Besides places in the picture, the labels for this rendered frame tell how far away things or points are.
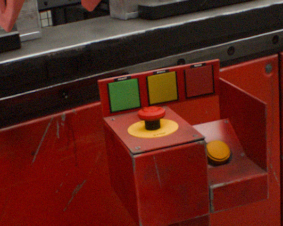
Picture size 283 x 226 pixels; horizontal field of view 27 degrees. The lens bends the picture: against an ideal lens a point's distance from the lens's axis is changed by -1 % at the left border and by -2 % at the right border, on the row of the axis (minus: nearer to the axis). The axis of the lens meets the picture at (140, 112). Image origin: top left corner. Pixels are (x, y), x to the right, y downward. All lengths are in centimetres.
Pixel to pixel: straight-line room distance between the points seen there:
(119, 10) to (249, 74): 29
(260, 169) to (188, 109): 31
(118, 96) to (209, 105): 31
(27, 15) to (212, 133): 40
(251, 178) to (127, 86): 23
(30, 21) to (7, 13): 56
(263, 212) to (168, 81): 54
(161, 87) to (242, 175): 19
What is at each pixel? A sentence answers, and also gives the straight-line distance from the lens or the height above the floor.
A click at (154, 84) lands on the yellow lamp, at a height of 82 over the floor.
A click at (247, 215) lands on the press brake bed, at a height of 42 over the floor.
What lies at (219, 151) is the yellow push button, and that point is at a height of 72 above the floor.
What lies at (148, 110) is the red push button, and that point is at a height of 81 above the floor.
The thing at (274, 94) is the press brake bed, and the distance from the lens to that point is 128.
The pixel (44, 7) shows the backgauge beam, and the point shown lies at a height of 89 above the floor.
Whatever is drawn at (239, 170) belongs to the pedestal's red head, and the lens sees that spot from 87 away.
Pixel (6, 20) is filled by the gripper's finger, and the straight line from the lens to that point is 53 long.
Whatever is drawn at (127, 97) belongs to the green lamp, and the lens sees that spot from 91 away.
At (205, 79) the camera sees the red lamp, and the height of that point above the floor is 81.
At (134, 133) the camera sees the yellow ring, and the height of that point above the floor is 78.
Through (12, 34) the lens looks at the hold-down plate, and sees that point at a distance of 101.
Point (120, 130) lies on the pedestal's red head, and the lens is 85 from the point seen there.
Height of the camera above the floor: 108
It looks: 19 degrees down
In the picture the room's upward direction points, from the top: 6 degrees counter-clockwise
